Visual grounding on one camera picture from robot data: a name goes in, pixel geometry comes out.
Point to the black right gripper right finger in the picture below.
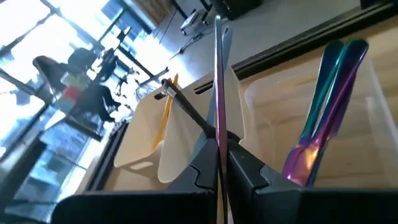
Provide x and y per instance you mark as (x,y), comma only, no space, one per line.
(273,205)

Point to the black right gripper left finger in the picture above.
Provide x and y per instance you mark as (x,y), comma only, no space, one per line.
(174,205)

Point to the yellow silicone spatula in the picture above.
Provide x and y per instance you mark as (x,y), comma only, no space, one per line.
(166,115)

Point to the black slotted spoon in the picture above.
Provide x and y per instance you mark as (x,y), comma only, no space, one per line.
(186,105)

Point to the iridescent rainbow knife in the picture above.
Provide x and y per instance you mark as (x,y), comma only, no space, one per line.
(351,71)
(340,115)

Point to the iridescent rainbow spoon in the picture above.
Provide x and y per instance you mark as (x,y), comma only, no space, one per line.
(221,93)
(326,77)

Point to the white plastic bin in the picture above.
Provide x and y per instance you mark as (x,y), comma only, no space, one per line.
(140,140)
(180,149)

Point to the clear plastic bin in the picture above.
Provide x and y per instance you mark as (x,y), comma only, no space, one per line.
(357,155)

